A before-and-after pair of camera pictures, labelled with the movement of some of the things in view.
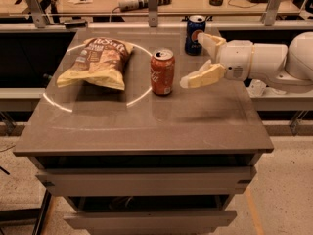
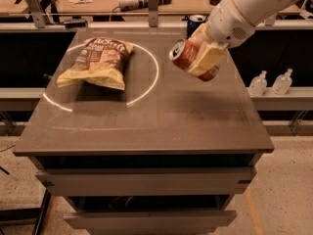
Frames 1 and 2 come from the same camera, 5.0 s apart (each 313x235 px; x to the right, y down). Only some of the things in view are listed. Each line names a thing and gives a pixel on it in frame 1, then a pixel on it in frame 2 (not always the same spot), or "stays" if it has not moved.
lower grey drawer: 150,221 stays
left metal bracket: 35,7 stays
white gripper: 236,59 -> 227,23
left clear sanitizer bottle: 256,87 stays
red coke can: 162,71 -> 182,54
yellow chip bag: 100,63 stays
